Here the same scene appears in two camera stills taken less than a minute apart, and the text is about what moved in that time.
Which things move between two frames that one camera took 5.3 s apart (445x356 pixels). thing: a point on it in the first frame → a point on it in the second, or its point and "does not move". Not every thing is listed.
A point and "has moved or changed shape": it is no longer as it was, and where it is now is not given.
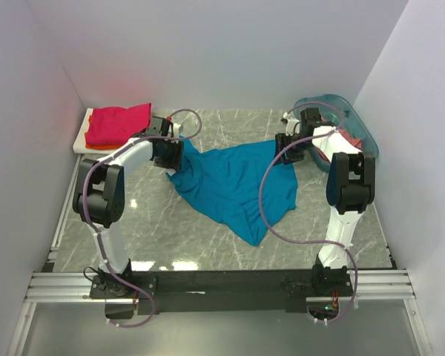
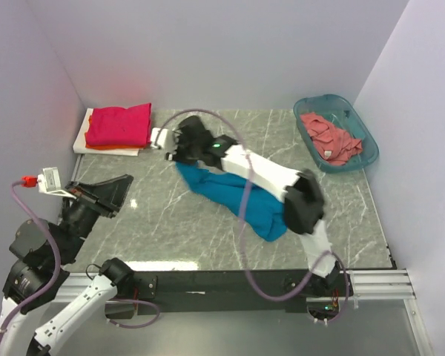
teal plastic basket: [339, 111] does not move
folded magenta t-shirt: [117, 126] does not move
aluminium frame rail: [55, 286] does not move
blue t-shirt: [224, 185] has moved or changed shape
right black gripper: [291, 157] → [180, 140]
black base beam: [222, 290] does not move
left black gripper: [175, 161] → [113, 190]
